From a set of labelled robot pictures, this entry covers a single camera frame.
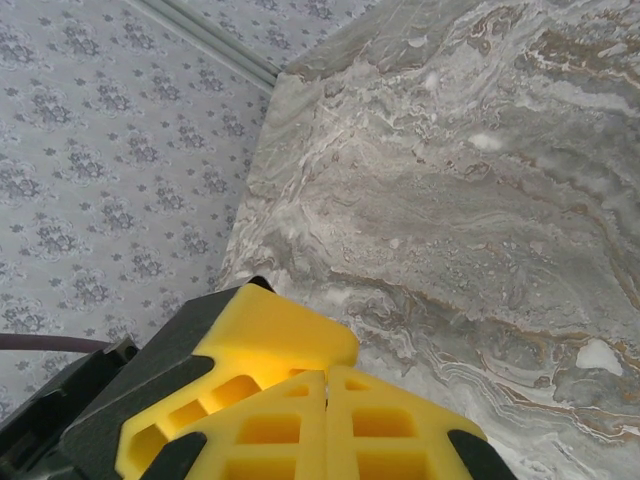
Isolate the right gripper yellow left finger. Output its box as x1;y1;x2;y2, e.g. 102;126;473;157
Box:
149;372;330;480

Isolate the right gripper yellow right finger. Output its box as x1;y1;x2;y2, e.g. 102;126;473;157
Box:
326;366;512;480

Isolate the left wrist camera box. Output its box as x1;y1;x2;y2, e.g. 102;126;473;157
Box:
0;337;137;480

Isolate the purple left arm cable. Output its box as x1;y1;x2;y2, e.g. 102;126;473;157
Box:
0;332;109;357

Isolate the aluminium frame corner post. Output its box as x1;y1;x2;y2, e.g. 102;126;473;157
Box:
123;0;282;92

